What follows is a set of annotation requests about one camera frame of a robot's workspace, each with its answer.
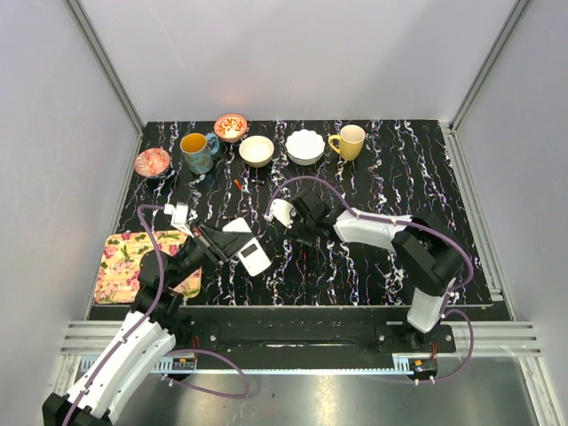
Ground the red patterned small dish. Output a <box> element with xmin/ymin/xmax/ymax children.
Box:
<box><xmin>134</xmin><ymin>147</ymin><xmax>171</xmax><ymax>178</ymax></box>

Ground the blue patterned mug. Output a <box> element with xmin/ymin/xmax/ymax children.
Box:
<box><xmin>180</xmin><ymin>133</ymin><xmax>220</xmax><ymax>175</ymax></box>

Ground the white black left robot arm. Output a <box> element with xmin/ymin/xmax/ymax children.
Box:
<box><xmin>42</xmin><ymin>217</ymin><xmax>270</xmax><ymax>425</ymax></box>

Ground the left aluminium frame post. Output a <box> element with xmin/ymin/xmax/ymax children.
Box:
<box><xmin>66</xmin><ymin>0</ymin><xmax>146</xmax><ymax>130</ymax></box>

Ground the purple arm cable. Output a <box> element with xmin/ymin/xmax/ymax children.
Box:
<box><xmin>57</xmin><ymin>203</ymin><xmax>252</xmax><ymax>426</ymax></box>
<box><xmin>265</xmin><ymin>175</ymin><xmax>477</xmax><ymax>385</ymax></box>

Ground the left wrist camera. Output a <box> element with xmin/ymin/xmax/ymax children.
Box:
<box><xmin>163</xmin><ymin>202</ymin><xmax>191</xmax><ymax>234</ymax></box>

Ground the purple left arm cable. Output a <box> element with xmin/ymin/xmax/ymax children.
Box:
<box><xmin>57</xmin><ymin>203</ymin><xmax>252</xmax><ymax>426</ymax></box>

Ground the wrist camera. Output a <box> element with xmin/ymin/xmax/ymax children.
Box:
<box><xmin>163</xmin><ymin>202</ymin><xmax>191</xmax><ymax>234</ymax></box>
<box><xmin>264</xmin><ymin>199</ymin><xmax>296</xmax><ymax>230</ymax></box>

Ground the white remote control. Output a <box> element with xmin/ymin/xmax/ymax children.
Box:
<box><xmin>237</xmin><ymin>238</ymin><xmax>272</xmax><ymax>277</ymax></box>

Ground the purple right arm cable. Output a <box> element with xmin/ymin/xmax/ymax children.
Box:
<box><xmin>265</xmin><ymin>175</ymin><xmax>477</xmax><ymax>385</ymax></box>

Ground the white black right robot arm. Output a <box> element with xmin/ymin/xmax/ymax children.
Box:
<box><xmin>276</xmin><ymin>192</ymin><xmax>469</xmax><ymax>351</ymax></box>

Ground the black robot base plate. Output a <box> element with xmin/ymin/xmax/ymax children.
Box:
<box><xmin>169</xmin><ymin>306</ymin><xmax>456</xmax><ymax>355</ymax></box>

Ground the floral rectangular tray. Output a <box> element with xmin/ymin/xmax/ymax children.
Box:
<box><xmin>94</xmin><ymin>229</ymin><xmax>204</xmax><ymax>305</ymax></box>

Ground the white battery cover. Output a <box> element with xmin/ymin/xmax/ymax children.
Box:
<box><xmin>222</xmin><ymin>217</ymin><xmax>252</xmax><ymax>233</ymax></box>

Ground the aluminium table edge rail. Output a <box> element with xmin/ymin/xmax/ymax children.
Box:
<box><xmin>59</xmin><ymin>320</ymin><xmax>541</xmax><ymax>358</ymax></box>

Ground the orange floral bowl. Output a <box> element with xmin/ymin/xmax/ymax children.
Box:
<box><xmin>214</xmin><ymin>114</ymin><xmax>248</xmax><ymax>143</ymax></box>

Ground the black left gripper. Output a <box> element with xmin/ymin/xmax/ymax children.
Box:
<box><xmin>168</xmin><ymin>218</ymin><xmax>254</xmax><ymax>288</ymax></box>

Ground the aluminium corner frame post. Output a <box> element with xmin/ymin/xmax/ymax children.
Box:
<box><xmin>450</xmin><ymin>0</ymin><xmax>532</xmax><ymax>132</ymax></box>

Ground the yellow mug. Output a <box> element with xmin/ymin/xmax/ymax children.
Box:
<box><xmin>327</xmin><ymin>124</ymin><xmax>367</xmax><ymax>161</ymax></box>

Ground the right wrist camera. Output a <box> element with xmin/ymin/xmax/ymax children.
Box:
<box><xmin>264</xmin><ymin>199</ymin><xmax>296</xmax><ymax>230</ymax></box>

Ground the cream round bowl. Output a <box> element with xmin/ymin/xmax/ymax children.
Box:
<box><xmin>239</xmin><ymin>136</ymin><xmax>274</xmax><ymax>168</ymax></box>

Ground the white scalloped bowl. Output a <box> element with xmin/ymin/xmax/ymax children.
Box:
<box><xmin>285</xmin><ymin>130</ymin><xmax>326</xmax><ymax>166</ymax></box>

